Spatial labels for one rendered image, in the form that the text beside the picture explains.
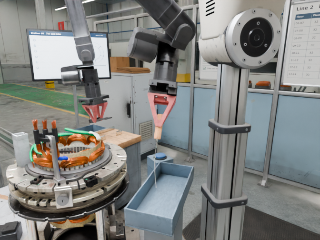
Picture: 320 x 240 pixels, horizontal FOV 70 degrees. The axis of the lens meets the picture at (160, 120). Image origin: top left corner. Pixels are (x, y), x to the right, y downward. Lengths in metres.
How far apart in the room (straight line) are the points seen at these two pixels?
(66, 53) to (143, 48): 1.23
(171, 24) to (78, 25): 0.44
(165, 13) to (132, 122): 2.53
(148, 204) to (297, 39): 2.21
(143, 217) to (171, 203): 0.12
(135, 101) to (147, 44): 2.42
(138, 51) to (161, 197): 0.37
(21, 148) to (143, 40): 0.42
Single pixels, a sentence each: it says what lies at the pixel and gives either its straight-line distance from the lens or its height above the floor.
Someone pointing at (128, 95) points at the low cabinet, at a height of 0.93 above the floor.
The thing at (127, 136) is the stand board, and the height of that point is 1.06.
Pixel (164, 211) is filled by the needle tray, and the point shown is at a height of 1.03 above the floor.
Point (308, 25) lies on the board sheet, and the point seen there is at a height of 1.66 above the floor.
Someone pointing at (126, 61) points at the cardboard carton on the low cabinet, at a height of 1.35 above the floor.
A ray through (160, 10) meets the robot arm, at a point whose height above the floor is 1.47.
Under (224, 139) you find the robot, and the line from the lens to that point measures 0.75.
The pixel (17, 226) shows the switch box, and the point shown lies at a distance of 0.99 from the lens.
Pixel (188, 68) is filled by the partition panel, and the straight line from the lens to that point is 3.05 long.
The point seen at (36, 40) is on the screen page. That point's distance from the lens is 1.77.
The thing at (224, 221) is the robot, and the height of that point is 0.84.
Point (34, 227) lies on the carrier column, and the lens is 0.75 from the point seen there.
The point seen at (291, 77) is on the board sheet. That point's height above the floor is 1.21.
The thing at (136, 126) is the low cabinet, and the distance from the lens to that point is 3.03.
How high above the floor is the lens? 1.38
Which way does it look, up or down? 15 degrees down
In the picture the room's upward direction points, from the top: straight up
